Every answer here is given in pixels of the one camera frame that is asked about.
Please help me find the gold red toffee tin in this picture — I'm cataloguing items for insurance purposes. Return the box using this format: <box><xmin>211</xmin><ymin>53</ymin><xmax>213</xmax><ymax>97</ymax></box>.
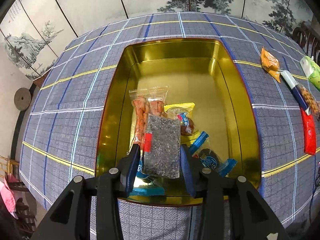
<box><xmin>94</xmin><ymin>37</ymin><xmax>262</xmax><ymax>207</ymax></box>

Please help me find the painted folding screen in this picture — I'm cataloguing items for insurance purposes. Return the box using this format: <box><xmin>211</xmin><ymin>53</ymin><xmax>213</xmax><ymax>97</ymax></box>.
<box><xmin>1</xmin><ymin>0</ymin><xmax>315</xmax><ymax>80</ymax></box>

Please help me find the red rice cake packet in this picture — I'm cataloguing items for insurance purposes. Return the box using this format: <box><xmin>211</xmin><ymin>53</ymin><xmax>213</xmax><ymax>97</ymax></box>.
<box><xmin>300</xmin><ymin>108</ymin><xmax>317</xmax><ymax>155</ymax></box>

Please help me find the small fried dough twist bag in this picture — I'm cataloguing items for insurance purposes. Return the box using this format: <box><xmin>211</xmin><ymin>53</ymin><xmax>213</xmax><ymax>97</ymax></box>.
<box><xmin>298</xmin><ymin>83</ymin><xmax>319</xmax><ymax>117</ymax></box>

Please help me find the blue white wrapped bar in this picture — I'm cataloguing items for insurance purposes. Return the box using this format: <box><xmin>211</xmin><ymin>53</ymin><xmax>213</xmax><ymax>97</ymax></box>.
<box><xmin>280</xmin><ymin>70</ymin><xmax>311</xmax><ymax>115</ymax></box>

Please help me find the green tissue pack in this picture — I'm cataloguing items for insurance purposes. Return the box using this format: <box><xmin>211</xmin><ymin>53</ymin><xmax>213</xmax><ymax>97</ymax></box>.
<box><xmin>300</xmin><ymin>56</ymin><xmax>320</xmax><ymax>91</ymax></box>

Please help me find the dark wooden chair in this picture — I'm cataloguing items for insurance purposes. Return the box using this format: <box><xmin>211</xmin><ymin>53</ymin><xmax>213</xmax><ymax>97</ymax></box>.
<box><xmin>292</xmin><ymin>21</ymin><xmax>319</xmax><ymax>63</ymax></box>

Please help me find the round stone disc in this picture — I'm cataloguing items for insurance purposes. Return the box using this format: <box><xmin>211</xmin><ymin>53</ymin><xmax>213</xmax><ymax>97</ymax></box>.
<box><xmin>14</xmin><ymin>87</ymin><xmax>31</xmax><ymax>111</ymax></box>

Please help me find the yellow edged plum packet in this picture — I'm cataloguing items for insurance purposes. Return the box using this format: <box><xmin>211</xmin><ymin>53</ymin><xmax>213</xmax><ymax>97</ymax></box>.
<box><xmin>164</xmin><ymin>102</ymin><xmax>200</xmax><ymax>146</ymax></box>

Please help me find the orange snack packet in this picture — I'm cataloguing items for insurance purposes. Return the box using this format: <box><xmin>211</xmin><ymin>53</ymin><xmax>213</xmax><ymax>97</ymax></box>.
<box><xmin>260</xmin><ymin>47</ymin><xmax>280</xmax><ymax>83</ymax></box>

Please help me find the blue candy wrapper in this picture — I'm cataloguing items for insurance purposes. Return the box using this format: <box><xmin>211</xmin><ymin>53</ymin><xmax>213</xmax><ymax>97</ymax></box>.
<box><xmin>189</xmin><ymin>131</ymin><xmax>238</xmax><ymax>177</ymax></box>
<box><xmin>129</xmin><ymin>159</ymin><xmax>165</xmax><ymax>197</ymax></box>

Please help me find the grey sesame cake packet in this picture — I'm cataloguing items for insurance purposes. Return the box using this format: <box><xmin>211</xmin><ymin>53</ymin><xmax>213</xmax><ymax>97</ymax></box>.
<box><xmin>142</xmin><ymin>114</ymin><xmax>181</xmax><ymax>179</ymax></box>

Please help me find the plaid blue tablecloth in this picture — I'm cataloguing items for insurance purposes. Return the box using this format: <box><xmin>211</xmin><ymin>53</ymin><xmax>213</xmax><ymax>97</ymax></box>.
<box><xmin>19</xmin><ymin>12</ymin><xmax>319</xmax><ymax>231</ymax></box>

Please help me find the long dough twists clear bag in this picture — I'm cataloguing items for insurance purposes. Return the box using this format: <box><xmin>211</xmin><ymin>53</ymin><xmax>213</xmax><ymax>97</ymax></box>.
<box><xmin>129</xmin><ymin>86</ymin><xmax>169</xmax><ymax>150</ymax></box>

